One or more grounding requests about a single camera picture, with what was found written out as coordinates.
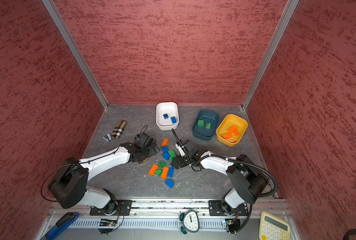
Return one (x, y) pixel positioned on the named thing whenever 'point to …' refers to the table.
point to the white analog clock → (190, 221)
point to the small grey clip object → (108, 137)
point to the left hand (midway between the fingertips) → (152, 154)
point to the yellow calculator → (272, 227)
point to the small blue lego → (165, 116)
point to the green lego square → (200, 122)
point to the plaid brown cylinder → (118, 130)
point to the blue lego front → (169, 183)
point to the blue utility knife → (62, 224)
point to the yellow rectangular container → (228, 121)
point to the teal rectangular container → (201, 133)
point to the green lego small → (208, 125)
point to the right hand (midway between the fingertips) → (179, 163)
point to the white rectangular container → (171, 109)
